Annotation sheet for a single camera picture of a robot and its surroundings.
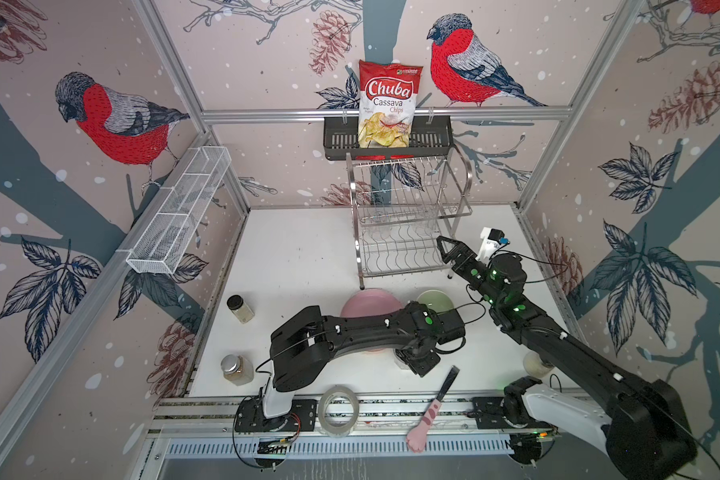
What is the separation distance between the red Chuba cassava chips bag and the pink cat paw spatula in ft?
2.35

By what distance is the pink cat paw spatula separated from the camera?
2.30 ft

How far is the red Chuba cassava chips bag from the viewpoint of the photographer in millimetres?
832

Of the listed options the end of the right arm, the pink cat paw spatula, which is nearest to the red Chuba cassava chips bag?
the end of the right arm

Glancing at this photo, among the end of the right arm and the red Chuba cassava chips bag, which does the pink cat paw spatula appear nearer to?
the end of the right arm
